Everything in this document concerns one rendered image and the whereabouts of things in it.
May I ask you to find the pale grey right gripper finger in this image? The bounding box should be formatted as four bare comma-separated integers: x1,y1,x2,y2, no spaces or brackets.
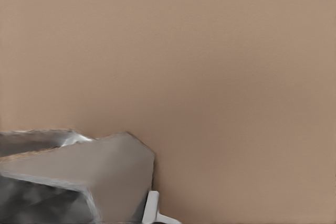
141,190,182,224

